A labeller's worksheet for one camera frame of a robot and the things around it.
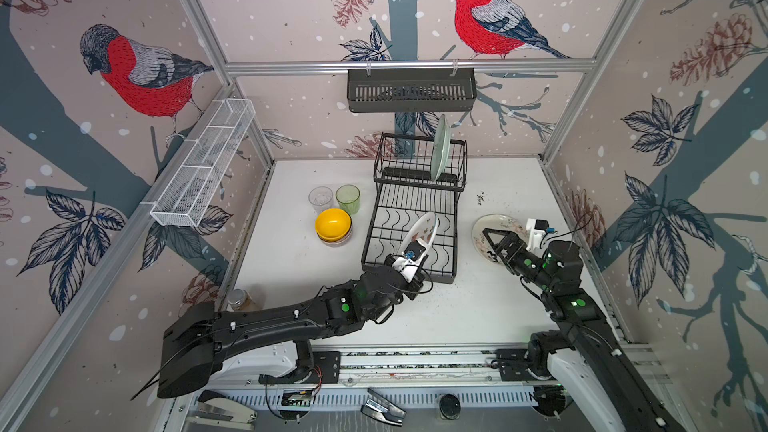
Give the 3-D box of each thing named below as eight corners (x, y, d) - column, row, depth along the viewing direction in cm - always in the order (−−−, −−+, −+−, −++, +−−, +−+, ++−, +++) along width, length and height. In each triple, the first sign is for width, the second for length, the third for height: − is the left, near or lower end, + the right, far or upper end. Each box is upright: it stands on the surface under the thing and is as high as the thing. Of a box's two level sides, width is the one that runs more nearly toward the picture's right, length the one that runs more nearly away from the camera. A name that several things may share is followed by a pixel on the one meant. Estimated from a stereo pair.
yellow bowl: (317, 249, 96) (312, 237, 90) (322, 220, 103) (318, 208, 97) (351, 248, 96) (348, 237, 90) (353, 220, 103) (351, 208, 97)
